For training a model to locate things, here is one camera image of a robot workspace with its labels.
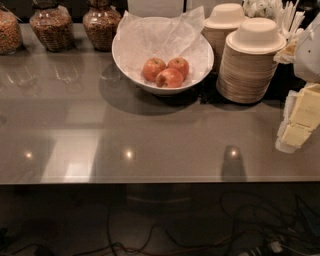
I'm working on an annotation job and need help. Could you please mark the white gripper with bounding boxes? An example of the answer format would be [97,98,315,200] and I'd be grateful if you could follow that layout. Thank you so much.
[273,13,320,153]

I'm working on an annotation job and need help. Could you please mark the right rear red apple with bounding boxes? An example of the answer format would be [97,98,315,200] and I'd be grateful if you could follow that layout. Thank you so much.
[167,57,189,79]

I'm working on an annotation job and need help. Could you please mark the red apple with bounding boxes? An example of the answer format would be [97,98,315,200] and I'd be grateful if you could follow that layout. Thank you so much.
[142,57,166,82]
[167,57,189,79]
[155,68,184,88]

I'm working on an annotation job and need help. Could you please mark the front red apple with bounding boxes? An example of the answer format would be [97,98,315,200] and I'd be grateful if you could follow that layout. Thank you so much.
[155,68,184,88]

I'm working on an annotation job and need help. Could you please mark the left red apple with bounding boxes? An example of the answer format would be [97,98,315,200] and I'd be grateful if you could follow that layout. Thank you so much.
[142,57,166,82]

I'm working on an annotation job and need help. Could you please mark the white ceramic bowl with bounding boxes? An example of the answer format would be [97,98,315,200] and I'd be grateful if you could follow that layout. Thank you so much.
[111,16,215,97]

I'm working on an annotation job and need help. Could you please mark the black mat under bowls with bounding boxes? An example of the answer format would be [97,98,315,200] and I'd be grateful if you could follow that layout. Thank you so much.
[198,64,306,104]

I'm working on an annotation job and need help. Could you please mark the front stack of paper bowls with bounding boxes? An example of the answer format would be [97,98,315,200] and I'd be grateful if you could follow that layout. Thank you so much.
[216,18,286,104]

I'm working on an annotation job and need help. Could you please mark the stack of paper bowls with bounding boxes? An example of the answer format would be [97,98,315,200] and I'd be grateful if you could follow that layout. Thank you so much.
[216,18,286,104]
[203,3,246,72]

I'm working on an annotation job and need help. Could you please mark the white plastic cutlery bundle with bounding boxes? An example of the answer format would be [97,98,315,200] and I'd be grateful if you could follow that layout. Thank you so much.
[242,0,305,40]

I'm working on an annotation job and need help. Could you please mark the rear stack of paper bowls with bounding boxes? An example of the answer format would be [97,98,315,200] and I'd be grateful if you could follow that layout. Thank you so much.
[203,3,246,72]

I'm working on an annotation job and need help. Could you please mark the white tissue paper liner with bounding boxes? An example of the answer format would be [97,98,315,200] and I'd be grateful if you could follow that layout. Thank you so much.
[114,5,212,84]

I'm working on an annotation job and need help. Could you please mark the right glass cereal jar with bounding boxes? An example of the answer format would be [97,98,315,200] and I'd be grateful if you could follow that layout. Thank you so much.
[82,0,122,52]

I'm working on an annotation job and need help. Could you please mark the glass cereal jar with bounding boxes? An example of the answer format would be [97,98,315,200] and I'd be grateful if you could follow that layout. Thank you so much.
[29,0,74,52]
[0,5,23,55]
[82,0,122,52]

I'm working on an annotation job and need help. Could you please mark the middle glass cereal jar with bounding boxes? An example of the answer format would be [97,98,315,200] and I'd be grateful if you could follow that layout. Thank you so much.
[29,0,74,52]

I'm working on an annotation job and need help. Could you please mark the left glass cereal jar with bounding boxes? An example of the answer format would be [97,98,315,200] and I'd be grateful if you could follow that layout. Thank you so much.
[0,5,23,55]

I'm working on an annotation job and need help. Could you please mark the black floor cables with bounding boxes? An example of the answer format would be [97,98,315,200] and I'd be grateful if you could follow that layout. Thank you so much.
[0,189,320,256]

